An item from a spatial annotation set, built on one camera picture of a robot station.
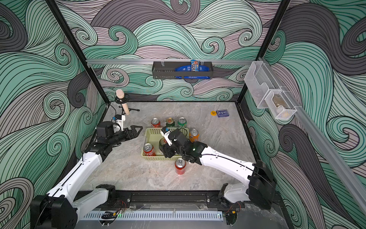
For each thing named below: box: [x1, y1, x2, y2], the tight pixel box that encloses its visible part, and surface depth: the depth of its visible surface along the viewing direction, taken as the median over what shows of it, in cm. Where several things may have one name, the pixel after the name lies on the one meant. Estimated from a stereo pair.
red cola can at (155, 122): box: [151, 117, 161, 128], surface depth 97 cm
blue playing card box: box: [216, 109, 230, 118], surface depth 113 cm
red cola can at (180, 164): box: [174, 157, 187, 176], surface depth 78 cm
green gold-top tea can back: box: [165, 117, 175, 128], surface depth 97 cm
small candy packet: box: [190, 59, 200, 72], surface depth 92 cm
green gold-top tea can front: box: [159, 137, 168, 149], surface depth 74 cm
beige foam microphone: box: [115, 88, 130, 116], surface depth 89 cm
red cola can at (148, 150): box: [142, 142, 156, 157], surface depth 83 cm
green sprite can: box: [177, 116, 188, 128], surface depth 97 cm
